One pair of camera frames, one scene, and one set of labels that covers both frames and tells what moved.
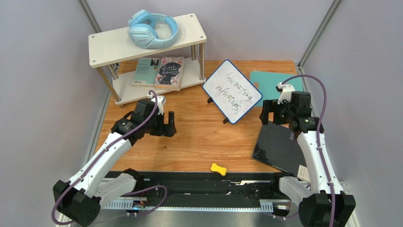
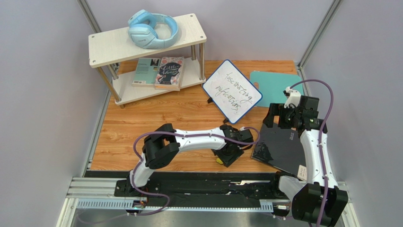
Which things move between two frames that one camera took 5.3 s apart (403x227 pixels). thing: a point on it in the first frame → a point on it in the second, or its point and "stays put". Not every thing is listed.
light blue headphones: x=142 y=30 stays put
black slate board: x=277 y=145 stays put
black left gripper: x=168 y=130 → x=228 y=161
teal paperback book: x=146 y=72 stays put
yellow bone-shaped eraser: x=221 y=170 → x=218 y=160
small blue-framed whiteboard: x=232 y=92 stays put
